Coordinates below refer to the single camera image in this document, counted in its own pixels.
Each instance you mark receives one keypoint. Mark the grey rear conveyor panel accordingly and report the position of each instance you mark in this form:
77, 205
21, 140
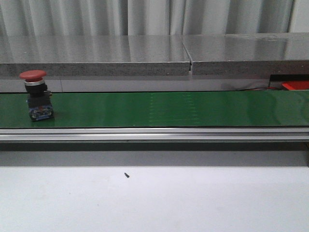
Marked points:
155, 83

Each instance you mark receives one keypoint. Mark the grey pleated curtain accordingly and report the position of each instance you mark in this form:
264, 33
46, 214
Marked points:
143, 17

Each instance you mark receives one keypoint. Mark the grey stone slab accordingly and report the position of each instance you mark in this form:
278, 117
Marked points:
262, 53
94, 55

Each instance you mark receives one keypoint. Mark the green conveyor belt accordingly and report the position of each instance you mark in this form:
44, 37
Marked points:
163, 109

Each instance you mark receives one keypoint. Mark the grey stone slab left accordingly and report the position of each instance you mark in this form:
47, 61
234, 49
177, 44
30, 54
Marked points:
94, 55

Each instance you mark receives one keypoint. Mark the grey stone slab right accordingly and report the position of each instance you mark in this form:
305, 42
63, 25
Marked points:
262, 53

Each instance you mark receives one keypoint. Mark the red plate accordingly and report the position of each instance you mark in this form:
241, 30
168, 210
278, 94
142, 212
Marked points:
296, 85

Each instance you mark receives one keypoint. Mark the aluminium conveyor side rail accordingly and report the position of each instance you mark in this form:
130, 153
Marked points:
195, 134

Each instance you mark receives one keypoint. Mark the red mushroom push button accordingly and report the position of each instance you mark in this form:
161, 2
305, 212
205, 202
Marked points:
39, 103

